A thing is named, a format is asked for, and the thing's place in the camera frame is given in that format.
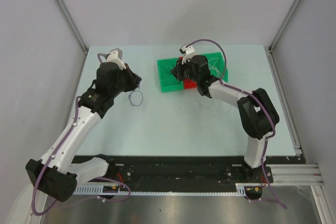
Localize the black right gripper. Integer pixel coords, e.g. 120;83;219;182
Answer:
170;57;200;83

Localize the white thin wire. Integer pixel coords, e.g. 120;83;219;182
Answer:
207;57;227;78

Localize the blue thin wire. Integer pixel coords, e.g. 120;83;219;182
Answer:
128;60;179;106

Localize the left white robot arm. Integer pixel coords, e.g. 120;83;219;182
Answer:
26;61;141;202

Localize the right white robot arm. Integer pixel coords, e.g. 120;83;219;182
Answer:
171;55;280;183

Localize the red plastic bin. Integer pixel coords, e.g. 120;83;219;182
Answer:
176;57;197;89

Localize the right green plastic bin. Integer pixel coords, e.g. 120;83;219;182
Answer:
204;52;225;78

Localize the green plastic bin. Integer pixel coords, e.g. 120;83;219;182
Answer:
157;58;183;92
204;52;225;78

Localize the left green plastic bin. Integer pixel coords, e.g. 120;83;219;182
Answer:
157;58;183;92

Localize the right aluminium base profile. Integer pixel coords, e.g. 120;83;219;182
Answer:
268;164;324;186

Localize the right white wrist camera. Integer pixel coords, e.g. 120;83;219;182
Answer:
180;46;195;64

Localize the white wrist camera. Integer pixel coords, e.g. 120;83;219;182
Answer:
106;48;126;70
180;46;195;64

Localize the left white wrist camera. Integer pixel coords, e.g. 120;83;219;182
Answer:
106;48;126;70

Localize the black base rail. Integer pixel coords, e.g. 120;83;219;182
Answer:
70;155;308;192

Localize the right aluminium frame post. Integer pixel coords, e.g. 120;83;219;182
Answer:
268;0;303;54

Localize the aluminium frame post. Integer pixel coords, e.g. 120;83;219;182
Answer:
268;0;303;54
54;0;88;55

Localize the left aluminium frame post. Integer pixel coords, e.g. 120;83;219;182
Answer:
54;0;88;55

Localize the slotted grey cable duct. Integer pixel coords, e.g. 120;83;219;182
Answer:
73;183;246;197

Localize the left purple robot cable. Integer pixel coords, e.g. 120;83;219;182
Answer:
30;52;132;217

